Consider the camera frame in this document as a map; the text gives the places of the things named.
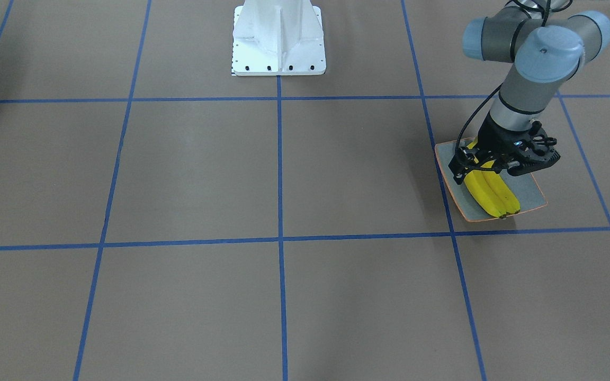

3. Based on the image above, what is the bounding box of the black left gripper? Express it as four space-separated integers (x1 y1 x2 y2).
448 115 561 186

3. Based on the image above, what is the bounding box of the yellow banana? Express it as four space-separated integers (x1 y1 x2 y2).
463 139 508 220
482 171 521 215

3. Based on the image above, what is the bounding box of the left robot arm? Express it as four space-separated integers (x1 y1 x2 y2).
448 1 610 184

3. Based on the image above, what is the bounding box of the grey square plate orange rim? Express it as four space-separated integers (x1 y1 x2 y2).
434 140 547 222

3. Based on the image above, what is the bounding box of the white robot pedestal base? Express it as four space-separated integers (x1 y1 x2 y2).
231 1 327 76

